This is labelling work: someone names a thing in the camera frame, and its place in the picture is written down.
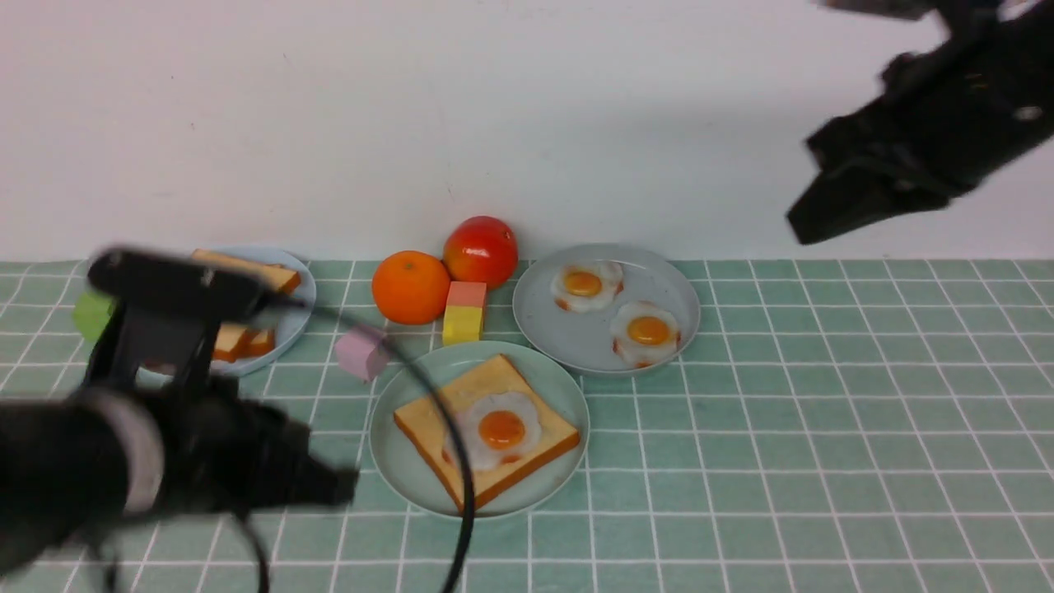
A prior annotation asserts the green round plate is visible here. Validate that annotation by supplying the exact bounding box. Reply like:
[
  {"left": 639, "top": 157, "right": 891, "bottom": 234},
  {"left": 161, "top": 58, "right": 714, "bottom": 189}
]
[{"left": 369, "top": 341, "right": 590, "bottom": 520}]

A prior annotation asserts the pink and yellow block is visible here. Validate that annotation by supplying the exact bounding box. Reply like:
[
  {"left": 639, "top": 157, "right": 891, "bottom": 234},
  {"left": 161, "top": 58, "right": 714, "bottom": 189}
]
[{"left": 443, "top": 281, "right": 488, "bottom": 347}]

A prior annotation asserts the light blue bread plate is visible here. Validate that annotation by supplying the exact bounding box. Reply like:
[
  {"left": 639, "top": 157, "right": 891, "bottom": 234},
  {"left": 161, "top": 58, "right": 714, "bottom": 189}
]
[{"left": 143, "top": 246, "right": 317, "bottom": 379}]

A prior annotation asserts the pink cube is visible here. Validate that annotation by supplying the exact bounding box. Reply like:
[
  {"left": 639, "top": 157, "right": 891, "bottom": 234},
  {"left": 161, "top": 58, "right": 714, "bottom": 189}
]
[{"left": 333, "top": 325, "right": 390, "bottom": 382}]

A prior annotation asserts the fried egg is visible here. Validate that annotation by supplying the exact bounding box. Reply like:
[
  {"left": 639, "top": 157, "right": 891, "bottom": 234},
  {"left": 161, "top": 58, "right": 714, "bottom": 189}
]
[
  {"left": 455, "top": 391, "right": 543, "bottom": 473},
  {"left": 550, "top": 260, "right": 624, "bottom": 314},
  {"left": 609, "top": 301, "right": 681, "bottom": 368}
]

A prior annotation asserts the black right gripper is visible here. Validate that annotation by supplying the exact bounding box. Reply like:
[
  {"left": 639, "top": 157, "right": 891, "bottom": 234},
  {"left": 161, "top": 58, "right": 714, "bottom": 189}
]
[{"left": 786, "top": 33, "right": 1052, "bottom": 246}]

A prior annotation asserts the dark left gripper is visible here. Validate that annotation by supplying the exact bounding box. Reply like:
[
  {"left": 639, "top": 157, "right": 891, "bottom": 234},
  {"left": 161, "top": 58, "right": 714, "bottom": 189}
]
[{"left": 153, "top": 379, "right": 359, "bottom": 518}]

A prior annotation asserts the green cube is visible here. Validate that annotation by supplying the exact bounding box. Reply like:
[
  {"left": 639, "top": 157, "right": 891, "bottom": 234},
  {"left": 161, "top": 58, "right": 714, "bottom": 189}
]
[{"left": 72, "top": 290, "right": 115, "bottom": 343}]

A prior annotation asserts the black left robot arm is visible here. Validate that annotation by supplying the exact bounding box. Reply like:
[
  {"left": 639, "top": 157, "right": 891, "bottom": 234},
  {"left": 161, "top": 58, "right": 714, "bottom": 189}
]
[{"left": 1, "top": 384, "right": 359, "bottom": 577}]

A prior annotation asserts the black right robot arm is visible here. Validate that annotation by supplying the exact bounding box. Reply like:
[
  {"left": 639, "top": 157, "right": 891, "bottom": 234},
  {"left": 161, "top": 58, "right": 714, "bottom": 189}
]
[{"left": 786, "top": 1, "right": 1053, "bottom": 246}]

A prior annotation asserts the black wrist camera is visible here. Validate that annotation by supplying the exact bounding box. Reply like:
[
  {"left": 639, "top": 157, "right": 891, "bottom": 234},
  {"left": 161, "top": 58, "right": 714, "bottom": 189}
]
[{"left": 84, "top": 246, "right": 296, "bottom": 398}]

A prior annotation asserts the black cable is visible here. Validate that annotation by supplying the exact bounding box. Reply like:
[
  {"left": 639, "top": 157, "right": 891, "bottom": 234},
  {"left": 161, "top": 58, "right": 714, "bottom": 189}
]
[{"left": 82, "top": 301, "right": 477, "bottom": 593}]

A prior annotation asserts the orange fruit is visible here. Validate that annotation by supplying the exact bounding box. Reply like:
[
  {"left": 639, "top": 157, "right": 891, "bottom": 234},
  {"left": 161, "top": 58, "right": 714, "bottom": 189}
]
[{"left": 371, "top": 250, "right": 451, "bottom": 325}]

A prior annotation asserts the red tomato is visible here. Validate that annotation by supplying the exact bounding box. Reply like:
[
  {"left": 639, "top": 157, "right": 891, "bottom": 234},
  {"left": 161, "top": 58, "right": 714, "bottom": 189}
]
[{"left": 443, "top": 217, "right": 519, "bottom": 292}]

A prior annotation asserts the grey egg plate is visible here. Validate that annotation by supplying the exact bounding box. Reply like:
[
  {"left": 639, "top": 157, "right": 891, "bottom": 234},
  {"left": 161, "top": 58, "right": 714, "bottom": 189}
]
[{"left": 512, "top": 244, "right": 701, "bottom": 376}]

